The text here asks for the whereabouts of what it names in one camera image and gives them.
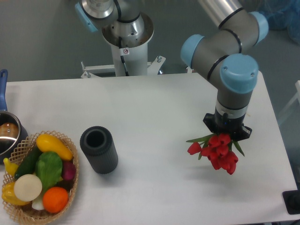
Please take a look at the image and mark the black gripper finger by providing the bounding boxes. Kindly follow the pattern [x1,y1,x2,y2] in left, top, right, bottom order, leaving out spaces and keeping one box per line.
[203,113,218,134]
[231,126,252,141]

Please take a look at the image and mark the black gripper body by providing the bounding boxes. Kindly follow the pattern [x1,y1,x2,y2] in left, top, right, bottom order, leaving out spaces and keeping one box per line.
[214,110,245,135]

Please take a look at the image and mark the red tulip bouquet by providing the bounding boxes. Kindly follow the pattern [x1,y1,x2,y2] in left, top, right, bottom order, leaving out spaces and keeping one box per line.
[187,133,245,175]

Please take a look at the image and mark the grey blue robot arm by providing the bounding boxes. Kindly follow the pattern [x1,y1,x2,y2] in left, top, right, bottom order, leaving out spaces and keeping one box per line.
[75,0,269,141]

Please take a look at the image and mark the black device at table edge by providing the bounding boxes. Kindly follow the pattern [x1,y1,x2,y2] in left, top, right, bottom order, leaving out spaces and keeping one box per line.
[282,190,300,215]

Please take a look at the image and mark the dark grey ribbed vase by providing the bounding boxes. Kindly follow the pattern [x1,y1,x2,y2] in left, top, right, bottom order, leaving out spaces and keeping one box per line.
[80,126,119,174]

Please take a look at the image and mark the blue plastic bag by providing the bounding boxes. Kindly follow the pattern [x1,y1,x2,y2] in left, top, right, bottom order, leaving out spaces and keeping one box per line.
[258,0,300,45]

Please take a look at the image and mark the yellow squash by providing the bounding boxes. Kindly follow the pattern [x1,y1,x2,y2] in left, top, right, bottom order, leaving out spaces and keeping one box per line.
[36,134,73,161]

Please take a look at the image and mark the green lettuce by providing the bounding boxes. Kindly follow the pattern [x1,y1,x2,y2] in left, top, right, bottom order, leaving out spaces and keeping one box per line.
[35,151,62,194]

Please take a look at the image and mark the orange fruit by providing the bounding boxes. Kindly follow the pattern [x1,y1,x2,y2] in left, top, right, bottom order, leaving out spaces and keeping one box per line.
[42,187,68,213]

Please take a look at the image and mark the green cucumber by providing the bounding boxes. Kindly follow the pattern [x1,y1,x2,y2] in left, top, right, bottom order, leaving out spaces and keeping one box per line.
[14,146,42,180]

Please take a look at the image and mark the white leek stalk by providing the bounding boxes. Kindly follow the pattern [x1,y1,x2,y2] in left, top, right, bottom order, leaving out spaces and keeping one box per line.
[31,193,45,210]

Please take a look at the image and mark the white round onion slice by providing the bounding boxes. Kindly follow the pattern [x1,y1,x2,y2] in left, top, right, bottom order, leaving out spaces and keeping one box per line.
[14,174,42,202]

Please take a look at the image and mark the woven wicker basket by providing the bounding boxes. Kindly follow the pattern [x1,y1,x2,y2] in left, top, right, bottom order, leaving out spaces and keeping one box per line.
[2,131,79,225]

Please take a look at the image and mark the yellow bell pepper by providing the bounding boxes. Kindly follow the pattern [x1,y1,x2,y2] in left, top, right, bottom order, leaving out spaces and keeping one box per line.
[2,182,30,206]

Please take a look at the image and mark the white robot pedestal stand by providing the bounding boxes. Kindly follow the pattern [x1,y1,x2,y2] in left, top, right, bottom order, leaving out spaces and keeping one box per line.
[81,12,166,78]

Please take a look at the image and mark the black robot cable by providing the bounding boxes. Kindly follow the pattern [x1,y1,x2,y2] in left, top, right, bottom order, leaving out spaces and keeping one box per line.
[118,36,129,76]

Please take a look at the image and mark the blue handled saucepan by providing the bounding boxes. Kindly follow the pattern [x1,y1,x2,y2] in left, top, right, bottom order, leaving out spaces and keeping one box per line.
[0,69,28,165]

